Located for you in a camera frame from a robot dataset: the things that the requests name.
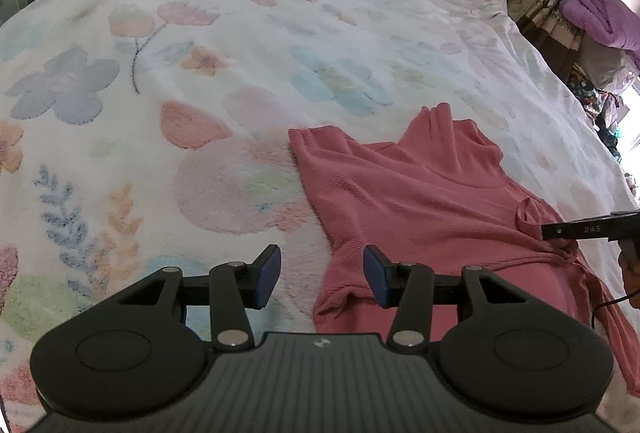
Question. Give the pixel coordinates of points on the person's right hand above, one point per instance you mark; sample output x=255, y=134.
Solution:
x=632, y=280

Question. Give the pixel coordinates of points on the pink ribbed shirt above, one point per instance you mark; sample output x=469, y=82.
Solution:
x=425, y=193

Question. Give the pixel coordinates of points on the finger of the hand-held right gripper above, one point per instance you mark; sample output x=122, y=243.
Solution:
x=585, y=229

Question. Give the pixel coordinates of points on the floral fleece blanket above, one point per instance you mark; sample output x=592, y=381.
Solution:
x=200, y=88

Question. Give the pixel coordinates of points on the pile of patterned clothes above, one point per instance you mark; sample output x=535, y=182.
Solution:
x=605, y=98

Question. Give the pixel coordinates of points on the purple folded towel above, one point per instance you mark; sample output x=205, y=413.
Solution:
x=597, y=8

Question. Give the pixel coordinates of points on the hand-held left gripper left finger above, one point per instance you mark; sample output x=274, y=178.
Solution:
x=268, y=275

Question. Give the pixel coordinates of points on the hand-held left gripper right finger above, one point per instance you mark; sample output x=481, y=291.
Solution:
x=376, y=275

